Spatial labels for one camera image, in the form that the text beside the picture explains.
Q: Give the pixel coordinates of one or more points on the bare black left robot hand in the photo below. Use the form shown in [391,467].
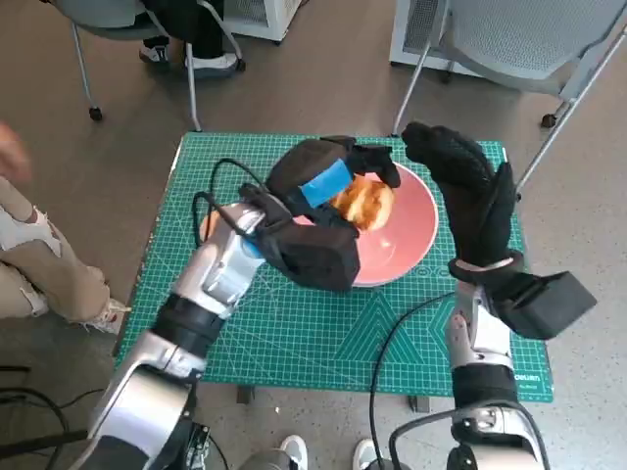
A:
[303,166]

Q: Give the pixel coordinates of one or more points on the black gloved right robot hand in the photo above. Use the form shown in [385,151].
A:
[482,215]

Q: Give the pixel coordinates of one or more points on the rectangular toy bread loaf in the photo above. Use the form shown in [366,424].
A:
[367,203]

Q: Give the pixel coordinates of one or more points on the pink bowl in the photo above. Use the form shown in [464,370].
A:
[401,235]

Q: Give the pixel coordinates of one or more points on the round toy bread bun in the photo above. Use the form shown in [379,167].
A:
[208,227]

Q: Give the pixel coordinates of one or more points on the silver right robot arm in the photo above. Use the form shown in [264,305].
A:
[477,333]

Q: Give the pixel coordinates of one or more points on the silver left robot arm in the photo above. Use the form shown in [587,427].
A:
[220,264]

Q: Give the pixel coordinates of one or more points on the grey chair with person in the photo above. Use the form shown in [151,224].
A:
[191,83]

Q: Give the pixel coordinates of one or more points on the small white mesh cabinet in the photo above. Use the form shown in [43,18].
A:
[272,19]

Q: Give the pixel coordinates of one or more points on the large white mesh cabinet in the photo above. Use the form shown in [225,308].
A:
[404,44]

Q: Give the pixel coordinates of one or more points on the green cutting mat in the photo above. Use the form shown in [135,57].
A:
[294,333]

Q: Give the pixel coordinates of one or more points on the person in black trousers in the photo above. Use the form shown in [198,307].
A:
[206,29]

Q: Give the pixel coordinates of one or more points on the empty grey mesh chair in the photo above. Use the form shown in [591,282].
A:
[514,39]

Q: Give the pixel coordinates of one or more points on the white shoe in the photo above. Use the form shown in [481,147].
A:
[295,453]
[366,455]

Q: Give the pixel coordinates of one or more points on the person in beige trousers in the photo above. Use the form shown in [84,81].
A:
[49,254]

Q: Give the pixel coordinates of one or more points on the black floor device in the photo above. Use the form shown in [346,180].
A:
[201,445]

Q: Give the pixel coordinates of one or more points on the long black stand leg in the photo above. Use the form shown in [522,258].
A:
[44,440]

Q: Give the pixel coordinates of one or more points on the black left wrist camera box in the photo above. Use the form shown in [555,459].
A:
[313,259]

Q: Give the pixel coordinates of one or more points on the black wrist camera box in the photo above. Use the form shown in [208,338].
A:
[548,306]
[313,259]

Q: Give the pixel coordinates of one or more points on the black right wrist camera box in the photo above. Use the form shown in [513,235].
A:
[548,306]

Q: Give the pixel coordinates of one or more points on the black table bracket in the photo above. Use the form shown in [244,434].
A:
[246,394]
[419,404]

